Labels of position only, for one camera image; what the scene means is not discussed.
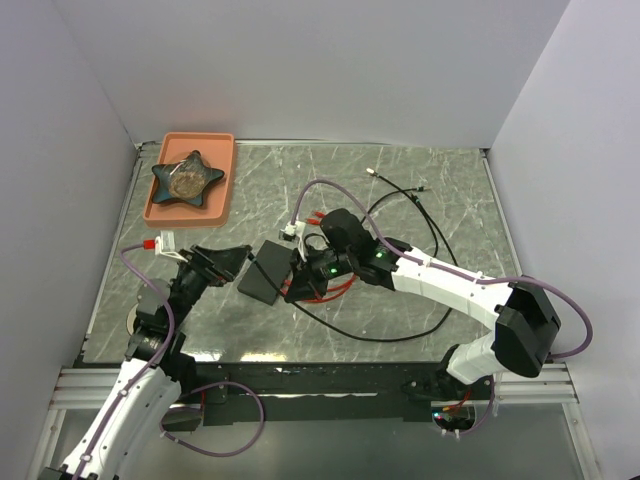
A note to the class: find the white round tape roll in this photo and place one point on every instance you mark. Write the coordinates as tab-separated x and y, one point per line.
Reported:
131	320

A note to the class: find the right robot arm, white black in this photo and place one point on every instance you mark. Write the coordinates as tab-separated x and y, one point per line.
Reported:
521	323

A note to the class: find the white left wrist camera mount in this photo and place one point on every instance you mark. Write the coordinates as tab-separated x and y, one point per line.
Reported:
164	246

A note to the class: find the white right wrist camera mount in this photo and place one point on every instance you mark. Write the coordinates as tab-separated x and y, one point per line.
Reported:
293	232

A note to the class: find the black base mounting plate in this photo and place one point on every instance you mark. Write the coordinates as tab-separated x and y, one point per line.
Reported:
233	392

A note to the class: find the black network switch box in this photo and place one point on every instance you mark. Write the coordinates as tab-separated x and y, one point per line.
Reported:
264	284

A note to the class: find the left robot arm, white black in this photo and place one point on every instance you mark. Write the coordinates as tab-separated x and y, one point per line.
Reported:
154	373

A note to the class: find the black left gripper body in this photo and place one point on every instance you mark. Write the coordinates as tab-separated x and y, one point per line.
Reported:
193	280

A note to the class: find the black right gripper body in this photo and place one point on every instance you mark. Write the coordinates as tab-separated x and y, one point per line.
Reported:
317	270

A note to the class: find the orange plastic tray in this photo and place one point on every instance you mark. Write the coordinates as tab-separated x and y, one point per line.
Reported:
219	151

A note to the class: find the dark star-shaped dish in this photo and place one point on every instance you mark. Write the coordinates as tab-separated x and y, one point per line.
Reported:
185	181

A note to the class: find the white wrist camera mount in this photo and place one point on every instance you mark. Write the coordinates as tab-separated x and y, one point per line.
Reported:
293	232
164	246

